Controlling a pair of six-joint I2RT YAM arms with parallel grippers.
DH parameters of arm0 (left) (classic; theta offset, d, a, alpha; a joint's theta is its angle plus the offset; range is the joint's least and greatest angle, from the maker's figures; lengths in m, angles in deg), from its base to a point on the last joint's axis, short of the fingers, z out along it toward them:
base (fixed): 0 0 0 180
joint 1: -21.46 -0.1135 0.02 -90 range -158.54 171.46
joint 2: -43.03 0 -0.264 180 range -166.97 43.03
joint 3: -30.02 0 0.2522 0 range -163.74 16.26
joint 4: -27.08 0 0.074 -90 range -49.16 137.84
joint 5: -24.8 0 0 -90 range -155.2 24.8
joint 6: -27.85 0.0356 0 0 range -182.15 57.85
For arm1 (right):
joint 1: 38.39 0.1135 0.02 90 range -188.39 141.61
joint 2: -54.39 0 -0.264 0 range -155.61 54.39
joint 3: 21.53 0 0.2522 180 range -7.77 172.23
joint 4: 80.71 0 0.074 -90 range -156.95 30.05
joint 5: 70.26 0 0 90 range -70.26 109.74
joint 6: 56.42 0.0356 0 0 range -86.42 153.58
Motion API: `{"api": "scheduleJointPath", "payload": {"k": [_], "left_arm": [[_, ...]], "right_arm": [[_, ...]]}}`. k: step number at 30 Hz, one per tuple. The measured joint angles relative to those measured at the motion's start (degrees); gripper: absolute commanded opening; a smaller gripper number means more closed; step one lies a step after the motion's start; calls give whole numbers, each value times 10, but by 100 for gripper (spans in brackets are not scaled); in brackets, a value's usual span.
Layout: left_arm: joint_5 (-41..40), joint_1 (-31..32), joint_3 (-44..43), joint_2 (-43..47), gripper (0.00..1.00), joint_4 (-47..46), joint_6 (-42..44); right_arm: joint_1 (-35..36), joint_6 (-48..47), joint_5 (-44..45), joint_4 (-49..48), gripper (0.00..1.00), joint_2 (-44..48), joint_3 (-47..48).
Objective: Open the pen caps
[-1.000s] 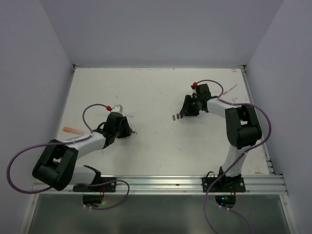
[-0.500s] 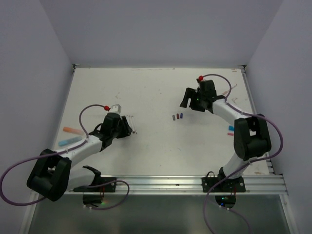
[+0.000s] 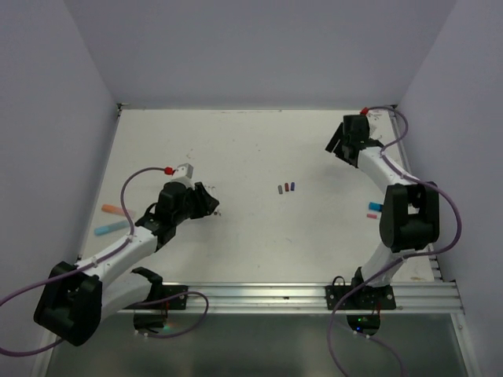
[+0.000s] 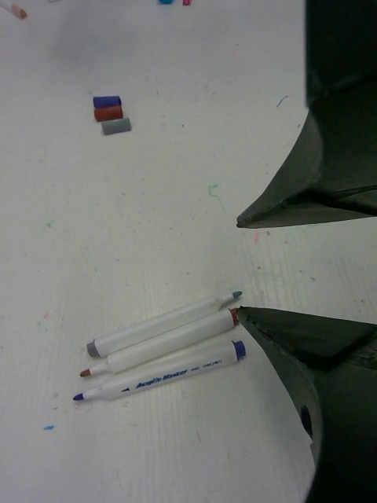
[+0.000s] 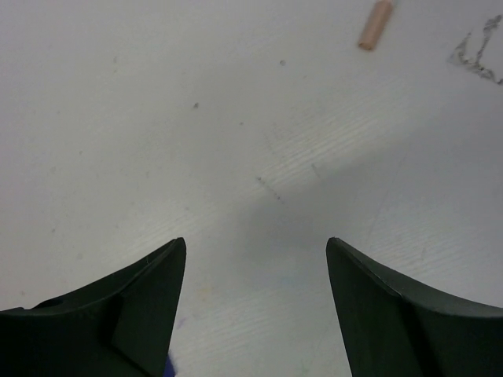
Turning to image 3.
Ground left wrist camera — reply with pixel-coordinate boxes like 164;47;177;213
173;163;193;179

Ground aluminium frame rail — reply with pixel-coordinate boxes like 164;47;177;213
50;280;467;315

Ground light blue highlighter marker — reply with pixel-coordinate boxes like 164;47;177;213
94;220;130;236

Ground orange highlighter marker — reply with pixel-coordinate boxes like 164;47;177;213
101;204;136;218

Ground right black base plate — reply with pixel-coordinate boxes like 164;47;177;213
325;281;397;311

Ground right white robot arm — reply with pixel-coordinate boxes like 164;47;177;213
325;114;439;309

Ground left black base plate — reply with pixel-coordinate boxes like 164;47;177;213
126;284;189;311

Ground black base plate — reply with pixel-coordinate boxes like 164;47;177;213
325;281;397;311
126;284;189;311

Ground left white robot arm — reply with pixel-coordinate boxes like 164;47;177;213
33;182;219;346

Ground blue black highlighter marker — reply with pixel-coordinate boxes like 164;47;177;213
368;202;383;212

